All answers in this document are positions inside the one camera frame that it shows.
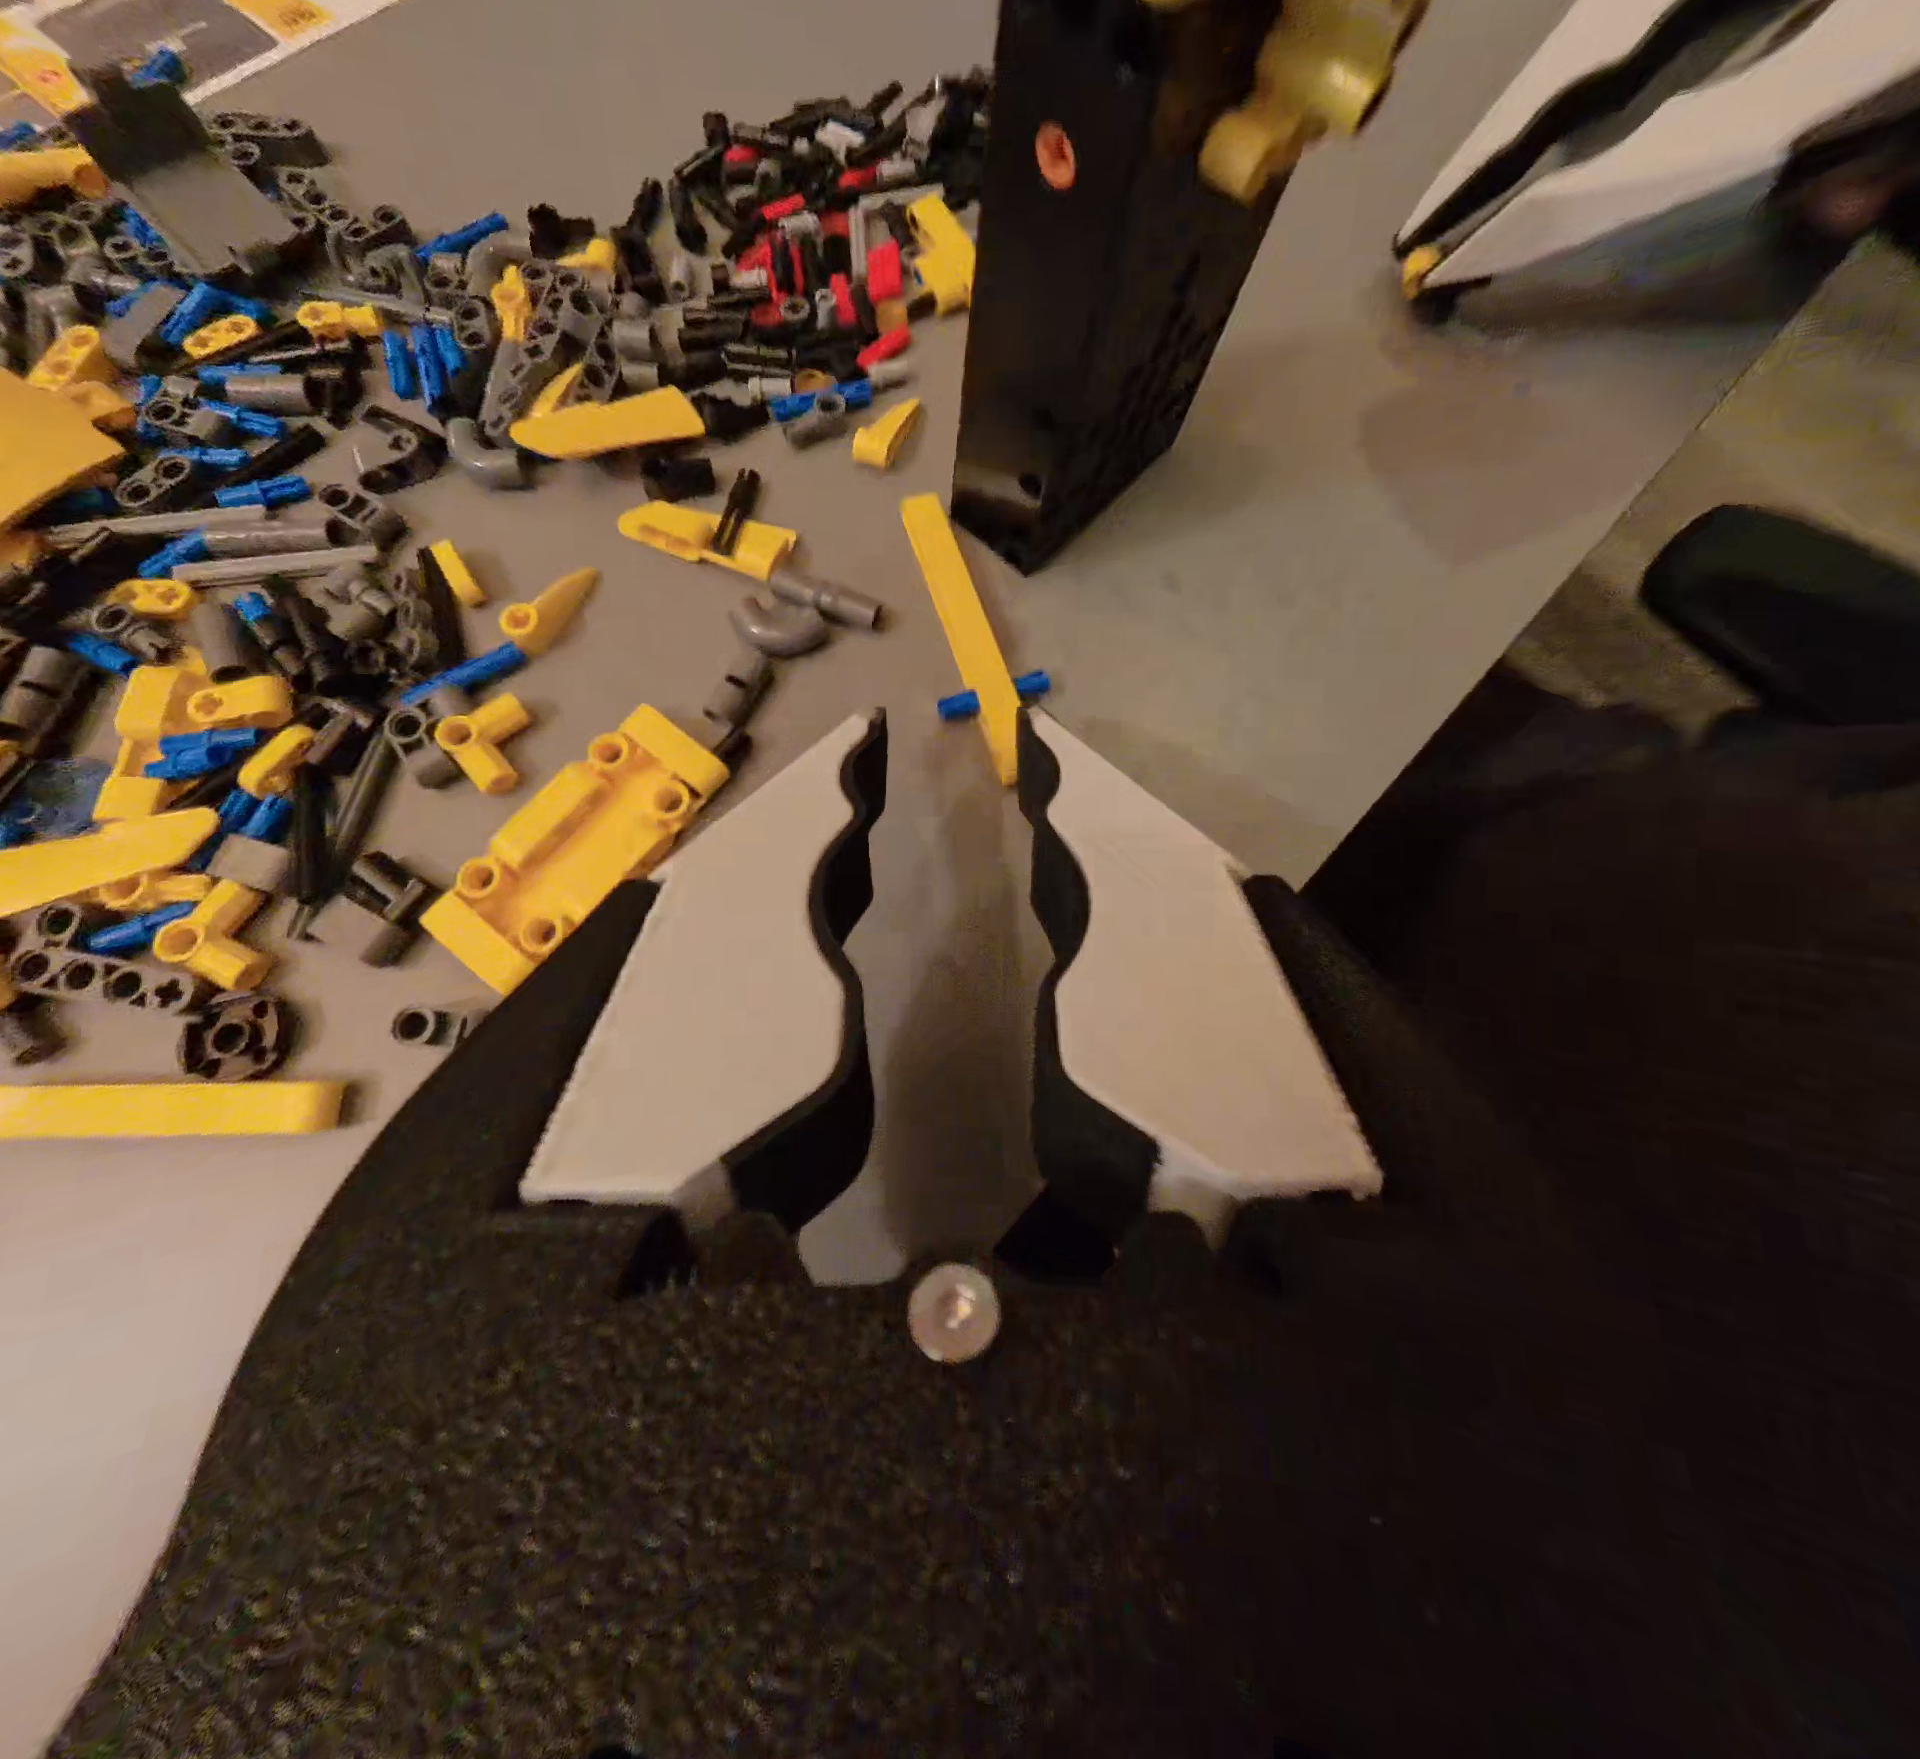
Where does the yellow angled beam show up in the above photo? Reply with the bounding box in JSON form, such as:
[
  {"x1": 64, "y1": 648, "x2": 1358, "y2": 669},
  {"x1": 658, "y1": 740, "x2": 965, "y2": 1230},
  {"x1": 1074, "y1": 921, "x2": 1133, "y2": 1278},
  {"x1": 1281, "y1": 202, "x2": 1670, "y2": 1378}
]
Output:
[{"x1": 903, "y1": 191, "x2": 980, "y2": 321}]

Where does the pile of black red pins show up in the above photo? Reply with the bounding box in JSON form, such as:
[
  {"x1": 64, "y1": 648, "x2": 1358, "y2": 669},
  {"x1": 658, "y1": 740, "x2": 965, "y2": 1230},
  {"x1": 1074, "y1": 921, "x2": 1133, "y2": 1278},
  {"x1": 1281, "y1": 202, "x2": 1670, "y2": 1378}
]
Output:
[{"x1": 524, "y1": 70, "x2": 994, "y2": 447}]

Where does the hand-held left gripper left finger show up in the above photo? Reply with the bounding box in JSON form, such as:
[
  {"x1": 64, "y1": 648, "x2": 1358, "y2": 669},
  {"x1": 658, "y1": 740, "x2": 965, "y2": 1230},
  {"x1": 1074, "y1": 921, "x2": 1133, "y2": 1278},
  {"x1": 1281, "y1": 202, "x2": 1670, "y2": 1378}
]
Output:
[{"x1": 516, "y1": 709, "x2": 893, "y2": 1236}]

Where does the black rectangular block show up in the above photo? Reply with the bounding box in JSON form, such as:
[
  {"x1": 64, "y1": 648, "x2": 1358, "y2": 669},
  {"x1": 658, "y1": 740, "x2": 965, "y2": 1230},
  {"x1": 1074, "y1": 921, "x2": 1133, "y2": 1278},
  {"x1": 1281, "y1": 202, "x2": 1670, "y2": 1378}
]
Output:
[{"x1": 951, "y1": 0, "x2": 1306, "y2": 580}]

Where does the black chair armrest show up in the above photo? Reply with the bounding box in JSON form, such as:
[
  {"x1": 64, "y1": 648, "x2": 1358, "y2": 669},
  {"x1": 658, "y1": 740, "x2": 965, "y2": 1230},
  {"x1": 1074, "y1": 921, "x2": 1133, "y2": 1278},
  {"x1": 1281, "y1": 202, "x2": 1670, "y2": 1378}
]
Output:
[{"x1": 1640, "y1": 503, "x2": 1920, "y2": 729}]

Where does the blue connector pin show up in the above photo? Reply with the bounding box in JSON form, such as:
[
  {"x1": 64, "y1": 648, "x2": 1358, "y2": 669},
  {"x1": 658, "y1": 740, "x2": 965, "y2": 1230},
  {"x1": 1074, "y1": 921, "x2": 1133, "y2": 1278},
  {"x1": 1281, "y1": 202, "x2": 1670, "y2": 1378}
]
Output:
[{"x1": 937, "y1": 668, "x2": 1056, "y2": 726}]

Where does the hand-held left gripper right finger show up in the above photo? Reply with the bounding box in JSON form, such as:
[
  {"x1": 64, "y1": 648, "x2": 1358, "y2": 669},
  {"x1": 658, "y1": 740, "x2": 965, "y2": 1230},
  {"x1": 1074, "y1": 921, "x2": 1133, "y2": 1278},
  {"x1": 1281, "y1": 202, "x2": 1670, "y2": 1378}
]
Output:
[{"x1": 1015, "y1": 707, "x2": 1386, "y2": 1251}]

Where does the person's dark sweater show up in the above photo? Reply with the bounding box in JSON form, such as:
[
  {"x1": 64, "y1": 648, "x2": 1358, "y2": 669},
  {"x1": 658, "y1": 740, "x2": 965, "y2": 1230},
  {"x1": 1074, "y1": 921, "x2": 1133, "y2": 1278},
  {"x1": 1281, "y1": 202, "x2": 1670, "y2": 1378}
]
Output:
[{"x1": 1298, "y1": 680, "x2": 1920, "y2": 1759}]

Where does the pile of mixed toy bricks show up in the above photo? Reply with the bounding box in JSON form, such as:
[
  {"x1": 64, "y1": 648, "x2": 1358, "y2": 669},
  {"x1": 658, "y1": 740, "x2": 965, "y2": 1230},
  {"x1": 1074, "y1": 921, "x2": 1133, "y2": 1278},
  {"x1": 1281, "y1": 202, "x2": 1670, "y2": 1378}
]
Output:
[{"x1": 0, "y1": 48, "x2": 887, "y2": 1146}]

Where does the long yellow beam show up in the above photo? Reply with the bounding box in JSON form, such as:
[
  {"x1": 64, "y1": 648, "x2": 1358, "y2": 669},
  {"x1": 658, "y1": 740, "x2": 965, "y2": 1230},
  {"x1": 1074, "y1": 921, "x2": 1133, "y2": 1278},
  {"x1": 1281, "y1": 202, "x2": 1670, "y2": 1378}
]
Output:
[{"x1": 897, "y1": 491, "x2": 1038, "y2": 789}]

